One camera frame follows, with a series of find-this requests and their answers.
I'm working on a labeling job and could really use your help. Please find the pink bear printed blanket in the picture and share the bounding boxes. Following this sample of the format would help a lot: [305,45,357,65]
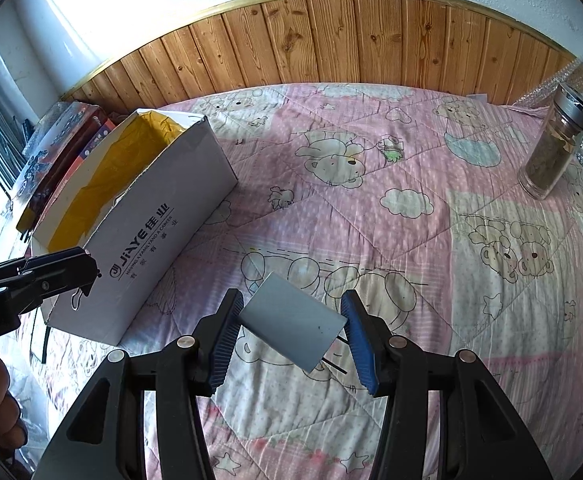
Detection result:
[2,82,583,480]

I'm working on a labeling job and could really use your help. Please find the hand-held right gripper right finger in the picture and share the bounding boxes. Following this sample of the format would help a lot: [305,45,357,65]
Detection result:
[340,289,555,480]

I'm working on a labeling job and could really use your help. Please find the glass tea bottle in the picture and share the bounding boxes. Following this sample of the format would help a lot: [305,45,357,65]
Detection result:
[518,81,583,202]

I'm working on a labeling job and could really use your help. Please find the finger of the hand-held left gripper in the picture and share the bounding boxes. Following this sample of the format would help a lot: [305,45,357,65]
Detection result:
[2,265,102,314]
[0,246,97,287]

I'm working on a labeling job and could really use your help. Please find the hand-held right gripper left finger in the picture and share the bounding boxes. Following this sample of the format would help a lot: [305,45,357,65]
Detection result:
[32,287,245,480]

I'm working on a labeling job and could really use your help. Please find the white cardboard box yellow tape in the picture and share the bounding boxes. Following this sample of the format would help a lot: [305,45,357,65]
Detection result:
[30,108,238,347]

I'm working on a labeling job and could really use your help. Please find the robot print toy box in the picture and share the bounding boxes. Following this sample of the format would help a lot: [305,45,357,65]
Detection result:
[20,101,91,197]

